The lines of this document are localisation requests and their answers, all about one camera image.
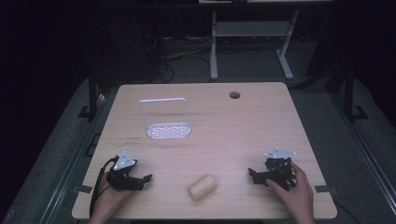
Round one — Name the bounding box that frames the black metal stand post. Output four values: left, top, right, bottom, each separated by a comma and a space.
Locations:
78, 69, 101, 121
343, 66, 370, 123

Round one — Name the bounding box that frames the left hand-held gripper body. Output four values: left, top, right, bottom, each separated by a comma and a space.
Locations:
106, 150, 141, 191

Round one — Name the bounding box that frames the aluminium floor rail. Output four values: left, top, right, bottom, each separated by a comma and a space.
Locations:
38, 92, 108, 224
330, 91, 396, 216

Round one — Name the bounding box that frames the grey metal desk frame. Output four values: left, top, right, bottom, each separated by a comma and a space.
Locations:
209, 8, 301, 81

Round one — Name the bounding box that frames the floor cable bundle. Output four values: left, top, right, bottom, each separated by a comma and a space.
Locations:
145, 33, 213, 84

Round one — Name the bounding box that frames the white perforated rack with frame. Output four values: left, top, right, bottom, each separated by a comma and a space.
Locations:
137, 97, 192, 140

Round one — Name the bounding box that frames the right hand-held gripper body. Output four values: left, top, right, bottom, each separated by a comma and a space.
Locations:
261, 147, 298, 191

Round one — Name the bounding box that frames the person's right hand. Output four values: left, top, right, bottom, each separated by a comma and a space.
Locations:
265, 161, 315, 218

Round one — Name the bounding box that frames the person's left hand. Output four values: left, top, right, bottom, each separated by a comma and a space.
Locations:
90, 172, 135, 218

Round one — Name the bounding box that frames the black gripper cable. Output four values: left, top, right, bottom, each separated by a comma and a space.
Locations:
89, 156, 120, 218

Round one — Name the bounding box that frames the beige sponge roll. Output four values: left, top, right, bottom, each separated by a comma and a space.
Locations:
187, 174, 219, 202

